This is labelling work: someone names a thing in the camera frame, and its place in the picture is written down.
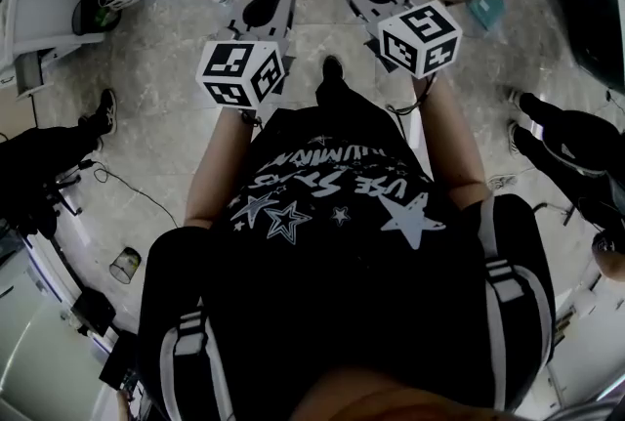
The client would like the black chair base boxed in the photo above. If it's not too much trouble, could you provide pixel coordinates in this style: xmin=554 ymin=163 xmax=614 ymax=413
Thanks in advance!
xmin=38 ymin=164 xmax=84 ymax=218

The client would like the teal dustpan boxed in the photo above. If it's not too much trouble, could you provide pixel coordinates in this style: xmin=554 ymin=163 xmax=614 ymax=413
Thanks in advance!
xmin=466 ymin=0 xmax=507 ymax=32

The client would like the white shelf unit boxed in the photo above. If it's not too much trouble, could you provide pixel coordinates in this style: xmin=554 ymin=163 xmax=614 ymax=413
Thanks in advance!
xmin=0 ymin=0 xmax=106 ymax=99

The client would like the black floor cable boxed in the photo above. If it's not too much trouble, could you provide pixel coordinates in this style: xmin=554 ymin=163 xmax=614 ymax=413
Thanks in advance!
xmin=77 ymin=158 xmax=180 ymax=230

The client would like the person's left forearm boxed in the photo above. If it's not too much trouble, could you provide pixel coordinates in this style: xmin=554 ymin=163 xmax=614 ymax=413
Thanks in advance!
xmin=185 ymin=105 xmax=260 ymax=230

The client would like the black flat box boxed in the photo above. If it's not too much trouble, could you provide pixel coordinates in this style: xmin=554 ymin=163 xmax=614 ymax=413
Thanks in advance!
xmin=70 ymin=287 xmax=117 ymax=337

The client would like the person's black star-print shirt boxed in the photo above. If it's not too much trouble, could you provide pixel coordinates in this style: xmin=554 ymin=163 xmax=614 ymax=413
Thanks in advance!
xmin=139 ymin=108 xmax=558 ymax=421

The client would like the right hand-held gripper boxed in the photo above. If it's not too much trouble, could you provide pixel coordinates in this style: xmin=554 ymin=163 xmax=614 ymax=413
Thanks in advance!
xmin=334 ymin=0 xmax=464 ymax=79

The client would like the person's right forearm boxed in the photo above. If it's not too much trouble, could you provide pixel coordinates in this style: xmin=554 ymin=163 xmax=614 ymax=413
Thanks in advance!
xmin=412 ymin=74 xmax=492 ymax=210

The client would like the grey and white shoulder strap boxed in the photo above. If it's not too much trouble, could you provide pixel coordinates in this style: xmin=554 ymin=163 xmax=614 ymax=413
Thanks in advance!
xmin=480 ymin=196 xmax=553 ymax=410
xmin=158 ymin=309 xmax=235 ymax=421

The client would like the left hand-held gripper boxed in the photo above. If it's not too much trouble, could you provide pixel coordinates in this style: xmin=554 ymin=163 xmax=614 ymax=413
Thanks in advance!
xmin=194 ymin=0 xmax=297 ymax=110

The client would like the person's black shoe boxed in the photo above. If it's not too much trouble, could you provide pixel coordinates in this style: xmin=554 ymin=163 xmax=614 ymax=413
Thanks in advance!
xmin=321 ymin=56 xmax=346 ymax=83

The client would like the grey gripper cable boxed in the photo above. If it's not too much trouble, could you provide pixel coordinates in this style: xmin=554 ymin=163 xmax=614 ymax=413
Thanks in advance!
xmin=385 ymin=74 xmax=438 ymax=117

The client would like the black round bin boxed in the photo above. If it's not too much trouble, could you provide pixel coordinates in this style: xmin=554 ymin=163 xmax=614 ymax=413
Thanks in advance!
xmin=71 ymin=0 xmax=123 ymax=37

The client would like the white sneaker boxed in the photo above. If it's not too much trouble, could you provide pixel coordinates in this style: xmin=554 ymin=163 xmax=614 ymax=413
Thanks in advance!
xmin=100 ymin=0 xmax=144 ymax=13

